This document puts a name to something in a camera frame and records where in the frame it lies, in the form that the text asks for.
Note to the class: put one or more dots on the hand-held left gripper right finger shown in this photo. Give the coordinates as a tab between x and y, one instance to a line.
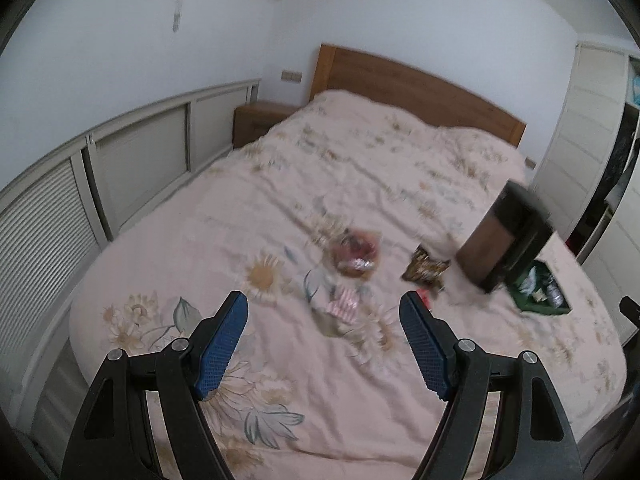
425	350

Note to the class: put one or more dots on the wooden nightstand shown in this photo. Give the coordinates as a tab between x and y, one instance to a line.
260	122

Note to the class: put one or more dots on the clear bag of orange candies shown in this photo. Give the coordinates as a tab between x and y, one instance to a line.
352	252

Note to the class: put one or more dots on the slatted wall panel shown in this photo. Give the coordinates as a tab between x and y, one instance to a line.
100	170

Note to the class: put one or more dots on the bed with floral blanket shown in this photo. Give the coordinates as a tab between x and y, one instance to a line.
260	200

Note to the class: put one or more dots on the brown and gold snack packet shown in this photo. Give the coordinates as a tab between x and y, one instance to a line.
425	267

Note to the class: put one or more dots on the wall socket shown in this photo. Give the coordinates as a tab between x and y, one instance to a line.
291	76
530	162

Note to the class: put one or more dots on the wooden headboard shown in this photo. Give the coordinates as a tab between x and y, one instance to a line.
400	80

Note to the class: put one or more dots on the small red candy packet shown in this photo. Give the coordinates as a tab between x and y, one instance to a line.
425	300

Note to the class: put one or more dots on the pink striped snack packet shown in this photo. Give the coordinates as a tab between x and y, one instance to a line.
344	305

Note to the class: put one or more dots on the white wardrobe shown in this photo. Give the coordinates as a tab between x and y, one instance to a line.
575	150

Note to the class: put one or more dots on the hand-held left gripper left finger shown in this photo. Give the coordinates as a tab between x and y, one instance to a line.
222	345

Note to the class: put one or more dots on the green tray box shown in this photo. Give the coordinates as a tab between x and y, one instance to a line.
522	302

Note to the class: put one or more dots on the silver and blue snack packet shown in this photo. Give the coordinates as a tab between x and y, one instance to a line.
528	280
552	294

